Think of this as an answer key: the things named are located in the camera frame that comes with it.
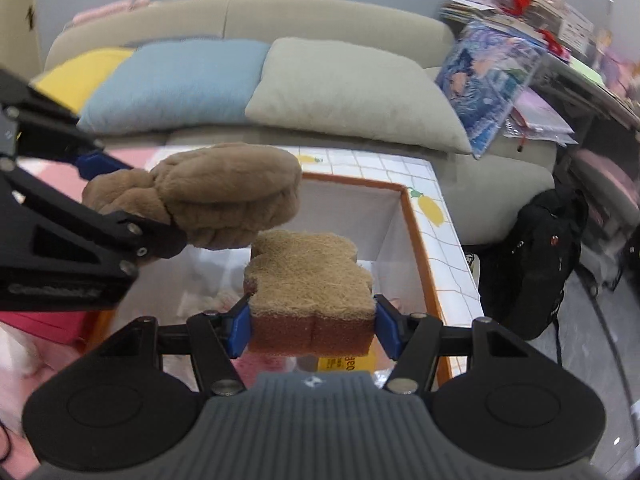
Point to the orange cardboard box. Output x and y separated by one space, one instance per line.
350 210

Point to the white lemon-print storage box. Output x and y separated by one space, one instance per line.
440 250

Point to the yellow pillow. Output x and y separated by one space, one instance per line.
75 72

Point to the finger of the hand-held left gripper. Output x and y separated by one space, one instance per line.
102 164
115 235

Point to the black backpack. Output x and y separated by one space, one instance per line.
540 260

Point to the cream door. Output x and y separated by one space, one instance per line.
17 20

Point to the clear plastic folder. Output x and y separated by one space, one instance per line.
542 120

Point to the brown plush braided toy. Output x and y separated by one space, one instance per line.
225 190

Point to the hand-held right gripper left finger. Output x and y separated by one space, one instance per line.
240 329

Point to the pink office chair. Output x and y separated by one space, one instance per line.
605 180

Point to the blue pillow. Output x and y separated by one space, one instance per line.
180 85

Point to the white plastic bag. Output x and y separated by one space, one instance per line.
22 355

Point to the anime print pillow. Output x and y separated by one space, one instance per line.
485 85

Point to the red lidded box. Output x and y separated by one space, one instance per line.
45 327

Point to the grey-beige pillow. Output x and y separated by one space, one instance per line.
350 90

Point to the brown bear-shaped sponge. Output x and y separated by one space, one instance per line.
310 285

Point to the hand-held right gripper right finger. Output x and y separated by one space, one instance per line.
387 332

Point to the beige fabric sofa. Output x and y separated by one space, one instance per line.
350 15

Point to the cluttered desk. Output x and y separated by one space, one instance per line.
590 85
540 5

